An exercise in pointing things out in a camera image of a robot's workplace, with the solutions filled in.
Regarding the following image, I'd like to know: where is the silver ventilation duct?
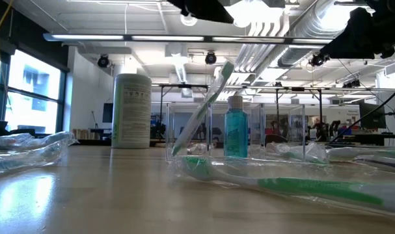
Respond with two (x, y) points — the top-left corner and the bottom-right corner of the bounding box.
(277, 0), (351, 70)

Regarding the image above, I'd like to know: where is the window with dark frame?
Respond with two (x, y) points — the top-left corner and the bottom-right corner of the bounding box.
(0, 48), (70, 135)

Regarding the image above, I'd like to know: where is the thin black cable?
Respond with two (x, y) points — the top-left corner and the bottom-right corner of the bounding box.
(329, 81), (395, 144)

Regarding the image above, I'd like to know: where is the clear acrylic organizer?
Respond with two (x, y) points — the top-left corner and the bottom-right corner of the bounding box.
(165, 102), (306, 163)

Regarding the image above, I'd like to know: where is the black computer monitor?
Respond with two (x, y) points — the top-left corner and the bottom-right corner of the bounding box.
(359, 102), (387, 130)

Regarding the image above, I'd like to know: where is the white wipes canister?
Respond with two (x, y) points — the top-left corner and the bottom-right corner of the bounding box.
(111, 73), (152, 150)

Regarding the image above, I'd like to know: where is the blue mouthwash bottle white cap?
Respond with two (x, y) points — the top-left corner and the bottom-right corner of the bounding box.
(223, 95), (249, 159)

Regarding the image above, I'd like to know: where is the yellow cable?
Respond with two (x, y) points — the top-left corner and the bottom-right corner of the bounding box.
(0, 0), (15, 46)

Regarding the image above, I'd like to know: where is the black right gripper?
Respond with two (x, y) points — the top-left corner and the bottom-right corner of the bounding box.
(319, 0), (395, 60)

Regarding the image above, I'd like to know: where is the round ceiling lamp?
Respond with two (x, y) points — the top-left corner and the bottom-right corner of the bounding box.
(180, 12), (198, 27)

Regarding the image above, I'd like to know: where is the dark wall screen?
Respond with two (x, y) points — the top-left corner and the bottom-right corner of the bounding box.
(102, 102), (115, 124)

